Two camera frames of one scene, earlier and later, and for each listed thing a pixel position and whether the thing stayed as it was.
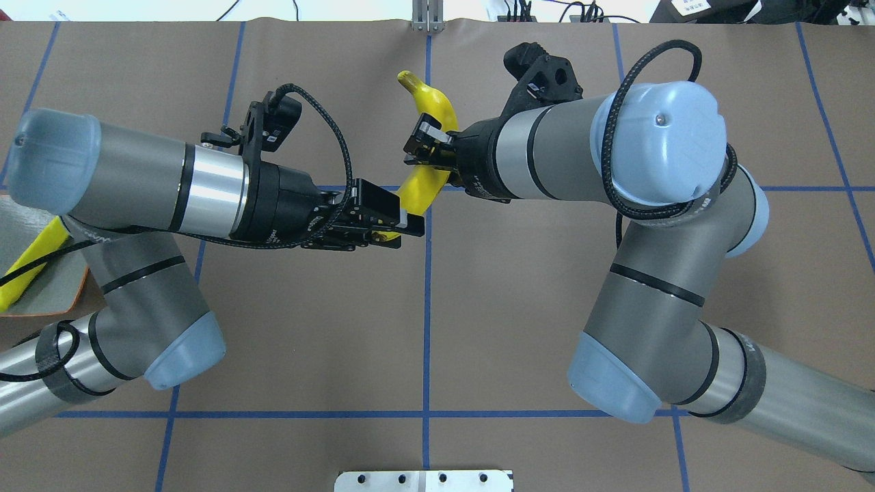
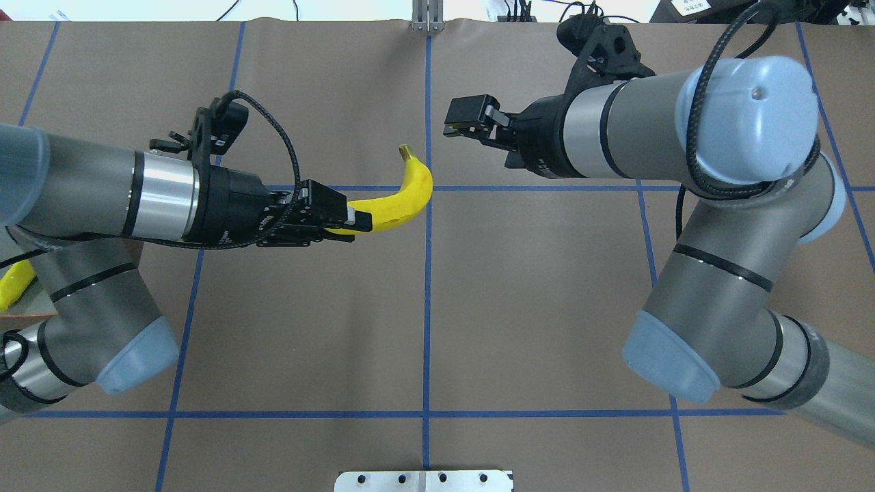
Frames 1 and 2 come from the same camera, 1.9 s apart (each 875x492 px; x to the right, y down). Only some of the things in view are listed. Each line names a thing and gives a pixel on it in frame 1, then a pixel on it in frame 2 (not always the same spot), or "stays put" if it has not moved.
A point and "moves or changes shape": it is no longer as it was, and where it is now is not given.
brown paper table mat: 450,351 stays put
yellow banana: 422,186 moves or changes shape
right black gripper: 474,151 to 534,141
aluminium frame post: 428,16 stays put
